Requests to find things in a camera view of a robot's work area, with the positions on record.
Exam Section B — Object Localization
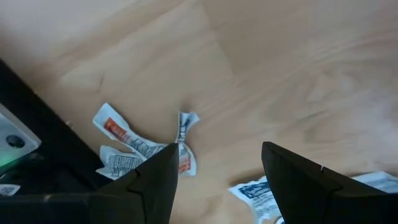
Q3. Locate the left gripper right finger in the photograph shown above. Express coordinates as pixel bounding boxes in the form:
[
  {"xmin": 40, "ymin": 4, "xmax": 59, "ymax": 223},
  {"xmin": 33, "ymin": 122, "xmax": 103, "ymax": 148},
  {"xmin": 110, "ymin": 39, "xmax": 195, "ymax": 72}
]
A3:
[{"xmin": 261, "ymin": 141, "xmax": 398, "ymax": 224}]

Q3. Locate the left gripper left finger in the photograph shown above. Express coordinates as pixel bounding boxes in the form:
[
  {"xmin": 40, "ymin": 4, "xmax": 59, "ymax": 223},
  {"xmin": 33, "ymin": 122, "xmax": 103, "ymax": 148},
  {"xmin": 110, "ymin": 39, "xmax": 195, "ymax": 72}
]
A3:
[{"xmin": 0, "ymin": 142, "xmax": 180, "ymax": 224}]

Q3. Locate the white alcohol pad packet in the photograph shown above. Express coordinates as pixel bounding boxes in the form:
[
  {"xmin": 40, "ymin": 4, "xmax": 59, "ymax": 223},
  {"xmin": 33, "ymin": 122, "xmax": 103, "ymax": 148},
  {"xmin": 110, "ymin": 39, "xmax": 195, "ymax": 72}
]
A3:
[
  {"xmin": 228, "ymin": 175, "xmax": 284, "ymax": 224},
  {"xmin": 352, "ymin": 170, "xmax": 398, "ymax": 194}
]

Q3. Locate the white QR sticker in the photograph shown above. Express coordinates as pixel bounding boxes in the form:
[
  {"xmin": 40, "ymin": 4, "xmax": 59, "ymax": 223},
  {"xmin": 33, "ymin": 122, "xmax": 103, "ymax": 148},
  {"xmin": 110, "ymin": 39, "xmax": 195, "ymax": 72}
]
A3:
[{"xmin": 0, "ymin": 184, "xmax": 21, "ymax": 197}]

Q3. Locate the grey mounting plate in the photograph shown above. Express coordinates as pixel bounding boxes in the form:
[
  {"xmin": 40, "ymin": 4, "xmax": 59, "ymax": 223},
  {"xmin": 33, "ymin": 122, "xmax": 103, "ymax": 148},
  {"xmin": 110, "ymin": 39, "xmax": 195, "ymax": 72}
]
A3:
[{"xmin": 0, "ymin": 103, "xmax": 42, "ymax": 175}]

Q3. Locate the black aluminium table frame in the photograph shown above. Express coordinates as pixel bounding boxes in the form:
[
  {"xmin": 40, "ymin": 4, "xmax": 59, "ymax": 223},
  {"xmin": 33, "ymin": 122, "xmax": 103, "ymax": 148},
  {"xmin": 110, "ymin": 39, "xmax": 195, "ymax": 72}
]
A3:
[{"xmin": 0, "ymin": 58, "xmax": 105, "ymax": 195}]

